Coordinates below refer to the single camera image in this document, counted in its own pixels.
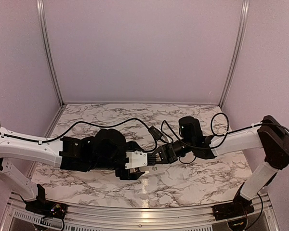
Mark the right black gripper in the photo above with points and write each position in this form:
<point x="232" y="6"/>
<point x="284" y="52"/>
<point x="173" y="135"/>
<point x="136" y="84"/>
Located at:
<point x="167" y="154"/>

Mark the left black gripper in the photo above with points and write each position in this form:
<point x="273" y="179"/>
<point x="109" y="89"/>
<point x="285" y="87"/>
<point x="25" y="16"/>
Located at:
<point x="128" y="175"/>

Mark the white remote control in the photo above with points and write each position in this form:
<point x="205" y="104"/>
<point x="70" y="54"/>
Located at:
<point x="150" y="171"/>

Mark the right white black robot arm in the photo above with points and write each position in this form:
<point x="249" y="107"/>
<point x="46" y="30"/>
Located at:
<point x="268" y="135"/>

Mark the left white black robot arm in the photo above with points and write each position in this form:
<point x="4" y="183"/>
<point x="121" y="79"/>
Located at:
<point x="107" y="150"/>

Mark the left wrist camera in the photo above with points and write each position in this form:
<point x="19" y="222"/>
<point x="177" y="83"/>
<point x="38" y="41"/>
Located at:
<point x="139" y="159"/>

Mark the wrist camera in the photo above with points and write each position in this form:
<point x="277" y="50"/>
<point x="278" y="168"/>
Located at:
<point x="157" y="134"/>
<point x="139" y="159"/>

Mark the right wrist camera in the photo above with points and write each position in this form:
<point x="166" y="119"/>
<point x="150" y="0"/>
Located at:
<point x="157" y="134"/>

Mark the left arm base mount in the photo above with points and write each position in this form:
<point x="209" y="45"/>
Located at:
<point x="47" y="209"/>

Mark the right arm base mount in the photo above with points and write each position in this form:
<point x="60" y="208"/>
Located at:
<point x="231" y="210"/>

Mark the front aluminium rail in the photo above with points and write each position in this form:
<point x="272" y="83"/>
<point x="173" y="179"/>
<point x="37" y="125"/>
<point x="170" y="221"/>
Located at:
<point x="101" y="218"/>

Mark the right aluminium frame post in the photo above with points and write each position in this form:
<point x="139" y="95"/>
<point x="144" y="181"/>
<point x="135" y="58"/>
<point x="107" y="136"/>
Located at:
<point x="237" y="48"/>

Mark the aluminium frame post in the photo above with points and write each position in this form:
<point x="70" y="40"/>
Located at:
<point x="237" y="48"/>
<point x="48" y="52"/>

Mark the left aluminium frame post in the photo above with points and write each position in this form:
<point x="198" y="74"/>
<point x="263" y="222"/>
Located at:
<point x="48" y="52"/>

